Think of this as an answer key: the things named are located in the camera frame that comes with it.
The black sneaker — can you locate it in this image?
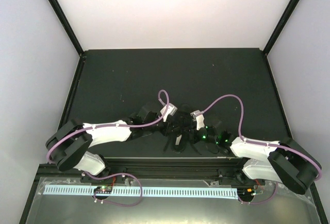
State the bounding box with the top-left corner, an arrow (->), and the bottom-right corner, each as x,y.
170,104 -> 193,153

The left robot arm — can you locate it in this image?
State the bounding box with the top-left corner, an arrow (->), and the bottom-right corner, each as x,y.
45,102 -> 177,182

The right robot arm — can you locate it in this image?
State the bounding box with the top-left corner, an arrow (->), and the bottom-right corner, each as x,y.
191,114 -> 322,195

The right controller board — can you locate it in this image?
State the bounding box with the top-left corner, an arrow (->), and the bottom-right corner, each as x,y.
237,186 -> 264,197

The controller board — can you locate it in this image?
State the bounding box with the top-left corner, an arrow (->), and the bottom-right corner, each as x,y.
93,185 -> 112,194
237,186 -> 264,197

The left controller board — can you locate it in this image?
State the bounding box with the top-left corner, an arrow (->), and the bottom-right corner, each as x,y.
93,185 -> 112,194

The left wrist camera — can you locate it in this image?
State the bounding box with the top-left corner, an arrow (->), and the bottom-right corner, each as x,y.
160,103 -> 177,122

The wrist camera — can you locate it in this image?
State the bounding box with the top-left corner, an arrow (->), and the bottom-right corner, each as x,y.
190,110 -> 205,131
160,103 -> 177,122

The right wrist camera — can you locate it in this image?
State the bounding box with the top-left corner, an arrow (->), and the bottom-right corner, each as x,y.
190,110 -> 205,131

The black aluminium rail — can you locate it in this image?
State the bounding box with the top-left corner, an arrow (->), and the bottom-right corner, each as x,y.
95,158 -> 265,188

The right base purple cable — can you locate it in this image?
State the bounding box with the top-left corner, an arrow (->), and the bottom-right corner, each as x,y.
237,181 -> 279,206

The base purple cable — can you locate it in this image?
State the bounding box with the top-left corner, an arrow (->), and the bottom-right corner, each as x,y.
237,181 -> 279,206
82,172 -> 144,206

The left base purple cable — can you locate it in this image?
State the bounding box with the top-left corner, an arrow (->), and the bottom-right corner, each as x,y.
82,172 -> 144,206

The white slotted cable duct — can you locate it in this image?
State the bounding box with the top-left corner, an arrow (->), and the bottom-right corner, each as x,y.
43,185 -> 238,200

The left frame post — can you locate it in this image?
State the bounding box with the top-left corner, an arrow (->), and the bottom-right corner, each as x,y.
48,0 -> 84,57

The frame post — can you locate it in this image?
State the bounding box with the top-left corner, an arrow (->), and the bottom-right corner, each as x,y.
48,0 -> 84,57
263,0 -> 300,56

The right frame post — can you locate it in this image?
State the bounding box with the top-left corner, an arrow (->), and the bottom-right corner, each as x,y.
263,0 -> 300,56

